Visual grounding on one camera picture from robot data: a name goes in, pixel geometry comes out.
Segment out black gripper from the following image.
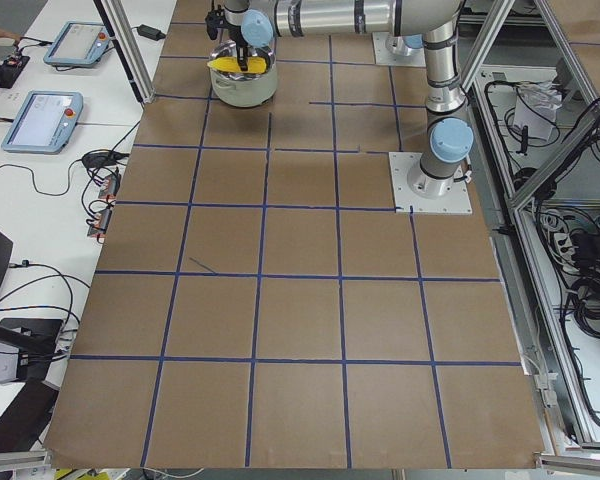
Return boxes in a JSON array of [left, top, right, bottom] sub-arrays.
[[226, 23, 250, 71]]

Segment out yellow corn cob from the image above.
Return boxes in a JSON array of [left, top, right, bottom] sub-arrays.
[[207, 56, 267, 75]]

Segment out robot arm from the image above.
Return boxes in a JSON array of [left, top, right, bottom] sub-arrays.
[[385, 34, 424, 57], [205, 0, 474, 199]]

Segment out pale green cooking pot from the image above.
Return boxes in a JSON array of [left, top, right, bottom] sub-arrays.
[[208, 40, 278, 108]]

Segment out black power adapter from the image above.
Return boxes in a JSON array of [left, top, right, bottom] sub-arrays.
[[137, 24, 166, 41]]

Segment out upper teach pendant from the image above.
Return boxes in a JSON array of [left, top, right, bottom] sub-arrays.
[[43, 21, 110, 68]]

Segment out teach pendant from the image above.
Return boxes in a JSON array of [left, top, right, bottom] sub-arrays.
[[43, 21, 110, 68], [1, 91, 83, 154]]

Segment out lower teach pendant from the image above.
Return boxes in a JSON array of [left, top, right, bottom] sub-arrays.
[[1, 91, 83, 154]]

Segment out brown paper table mat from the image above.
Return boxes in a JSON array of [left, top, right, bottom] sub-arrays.
[[45, 1, 543, 469]]

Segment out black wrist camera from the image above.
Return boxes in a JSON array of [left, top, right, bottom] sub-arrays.
[[205, 7, 226, 40]]

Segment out aluminium frame post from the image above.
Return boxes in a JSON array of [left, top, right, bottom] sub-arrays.
[[93, 0, 155, 104]]

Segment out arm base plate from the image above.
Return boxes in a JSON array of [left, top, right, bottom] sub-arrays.
[[373, 32, 425, 68], [389, 152, 473, 215]]

